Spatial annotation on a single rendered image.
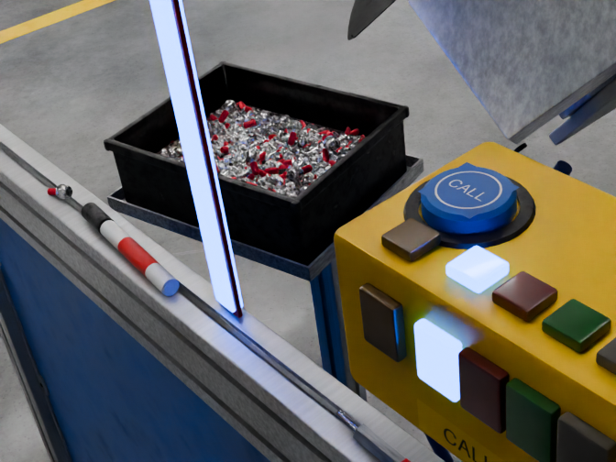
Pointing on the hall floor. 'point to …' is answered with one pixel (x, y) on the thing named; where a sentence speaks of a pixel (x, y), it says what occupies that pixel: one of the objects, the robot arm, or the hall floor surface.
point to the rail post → (15, 345)
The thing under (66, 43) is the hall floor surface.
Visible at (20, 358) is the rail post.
